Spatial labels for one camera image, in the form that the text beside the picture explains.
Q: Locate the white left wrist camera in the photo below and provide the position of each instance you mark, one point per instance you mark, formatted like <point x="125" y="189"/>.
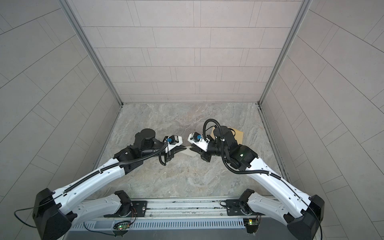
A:
<point x="173" y="141"/>

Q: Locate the green circuit board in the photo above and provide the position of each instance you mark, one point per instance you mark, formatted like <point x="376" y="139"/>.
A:
<point x="122" y="226"/>
<point x="251" y="225"/>

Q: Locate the tan kraft envelope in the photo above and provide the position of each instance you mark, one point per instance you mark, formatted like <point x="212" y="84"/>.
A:
<point x="238" y="135"/>

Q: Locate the left aluminium corner post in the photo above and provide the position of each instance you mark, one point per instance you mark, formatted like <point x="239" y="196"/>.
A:
<point x="88" y="47"/>

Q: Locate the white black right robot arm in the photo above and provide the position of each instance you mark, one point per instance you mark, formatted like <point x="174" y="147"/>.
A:
<point x="242" y="160"/>

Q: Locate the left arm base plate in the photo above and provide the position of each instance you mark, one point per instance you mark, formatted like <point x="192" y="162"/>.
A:
<point x="136" y="208"/>

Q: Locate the beige lined letter paper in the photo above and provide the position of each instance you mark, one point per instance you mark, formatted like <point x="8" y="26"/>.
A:
<point x="188" y="152"/>

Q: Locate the left green circuit board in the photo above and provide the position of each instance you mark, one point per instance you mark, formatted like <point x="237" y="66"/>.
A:
<point x="122" y="226"/>

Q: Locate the aluminium corner post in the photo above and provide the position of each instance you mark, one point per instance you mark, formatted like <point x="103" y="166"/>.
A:
<point x="88" y="47"/>
<point x="304" y="7"/>

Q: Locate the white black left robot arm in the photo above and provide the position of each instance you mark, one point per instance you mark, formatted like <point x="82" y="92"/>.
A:
<point x="55" y="212"/>

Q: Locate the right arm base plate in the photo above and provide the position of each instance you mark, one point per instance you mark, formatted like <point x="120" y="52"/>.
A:
<point x="237" y="208"/>

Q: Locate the right green circuit board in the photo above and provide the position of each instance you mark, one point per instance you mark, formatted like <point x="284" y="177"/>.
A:
<point x="251" y="225"/>

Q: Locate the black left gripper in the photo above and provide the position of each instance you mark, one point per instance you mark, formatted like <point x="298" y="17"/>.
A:
<point x="178" y="149"/>

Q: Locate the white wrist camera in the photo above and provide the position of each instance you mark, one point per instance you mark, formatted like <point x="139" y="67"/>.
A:
<point x="198" y="140"/>
<point x="173" y="141"/>

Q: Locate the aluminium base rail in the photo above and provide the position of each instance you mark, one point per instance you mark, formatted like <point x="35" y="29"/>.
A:
<point x="192" y="207"/>

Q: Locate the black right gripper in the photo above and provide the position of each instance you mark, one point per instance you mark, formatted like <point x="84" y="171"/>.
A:
<point x="204" y="155"/>

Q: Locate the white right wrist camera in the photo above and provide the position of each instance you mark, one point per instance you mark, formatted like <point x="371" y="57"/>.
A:
<point x="198" y="140"/>

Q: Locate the right aluminium corner post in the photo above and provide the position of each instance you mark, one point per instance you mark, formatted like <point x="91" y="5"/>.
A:
<point x="304" y="7"/>

